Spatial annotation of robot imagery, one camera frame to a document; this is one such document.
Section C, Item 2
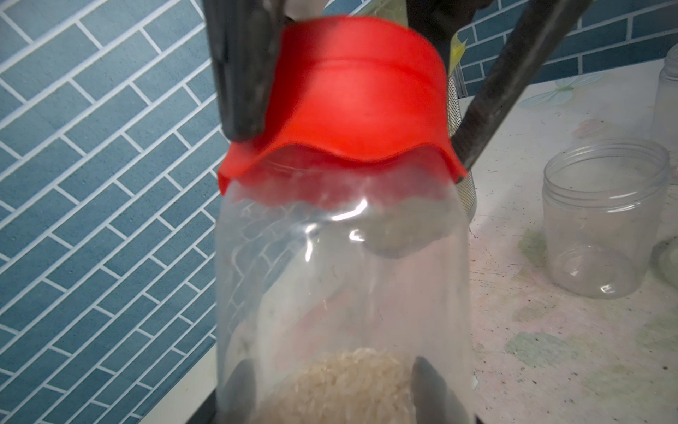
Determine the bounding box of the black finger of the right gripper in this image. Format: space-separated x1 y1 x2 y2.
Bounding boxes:
202 0 285 142
451 0 591 171

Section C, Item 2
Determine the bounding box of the red lidded rice jar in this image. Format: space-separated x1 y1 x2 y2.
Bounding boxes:
214 145 475 424

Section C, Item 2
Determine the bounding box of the red jar lid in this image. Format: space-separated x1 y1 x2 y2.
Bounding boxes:
217 16 467 192

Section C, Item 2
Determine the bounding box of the clear rice jar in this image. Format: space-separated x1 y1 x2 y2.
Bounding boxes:
542 139 671 299

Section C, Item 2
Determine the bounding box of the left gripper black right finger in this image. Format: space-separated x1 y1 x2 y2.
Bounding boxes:
411 356 469 424

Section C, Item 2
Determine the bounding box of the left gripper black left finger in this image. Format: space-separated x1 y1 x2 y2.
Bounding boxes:
216 359 256 424

